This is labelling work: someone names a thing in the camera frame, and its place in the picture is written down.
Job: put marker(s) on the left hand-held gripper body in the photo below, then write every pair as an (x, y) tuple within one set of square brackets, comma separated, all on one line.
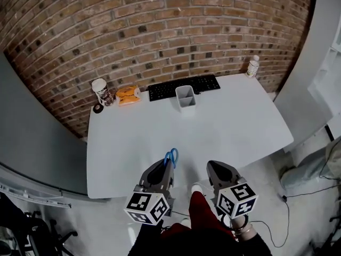
[(149, 201)]

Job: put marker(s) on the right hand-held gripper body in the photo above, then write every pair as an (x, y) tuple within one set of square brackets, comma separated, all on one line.
[(234, 199)]

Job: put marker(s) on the grey divided container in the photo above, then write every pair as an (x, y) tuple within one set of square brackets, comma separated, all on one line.
[(186, 105)]

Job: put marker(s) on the person's left forearm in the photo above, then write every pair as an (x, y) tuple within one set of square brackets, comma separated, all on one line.
[(144, 241)]

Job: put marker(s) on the person's right forearm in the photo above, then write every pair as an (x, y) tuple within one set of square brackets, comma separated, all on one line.
[(253, 243)]

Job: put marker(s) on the person's red-trousered leg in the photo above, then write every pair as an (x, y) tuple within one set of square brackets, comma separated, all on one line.
[(199, 215)]

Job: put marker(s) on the person's white shoe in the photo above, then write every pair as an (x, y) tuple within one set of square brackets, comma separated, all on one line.
[(196, 188)]

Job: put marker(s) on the clear plastic bag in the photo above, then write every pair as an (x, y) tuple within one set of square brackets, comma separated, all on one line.
[(303, 175)]

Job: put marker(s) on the black tape roll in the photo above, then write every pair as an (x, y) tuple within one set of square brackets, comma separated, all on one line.
[(98, 108)]

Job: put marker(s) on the orange snack packet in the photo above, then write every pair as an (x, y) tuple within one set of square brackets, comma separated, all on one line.
[(128, 95)]

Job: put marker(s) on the black office chair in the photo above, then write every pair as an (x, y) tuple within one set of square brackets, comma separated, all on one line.
[(34, 231)]

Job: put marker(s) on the black keyboard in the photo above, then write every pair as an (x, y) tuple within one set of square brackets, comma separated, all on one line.
[(183, 87)]

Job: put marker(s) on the patterned paper cup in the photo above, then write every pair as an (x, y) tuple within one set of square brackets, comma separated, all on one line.
[(102, 91)]

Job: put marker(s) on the white-capped plastic bottle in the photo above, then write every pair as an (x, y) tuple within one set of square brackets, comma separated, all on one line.
[(252, 67)]

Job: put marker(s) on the grey partition panel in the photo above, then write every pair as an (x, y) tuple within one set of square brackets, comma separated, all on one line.
[(34, 132), (309, 76)]

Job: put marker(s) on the white metal rail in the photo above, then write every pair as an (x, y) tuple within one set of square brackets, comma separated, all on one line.
[(34, 196)]

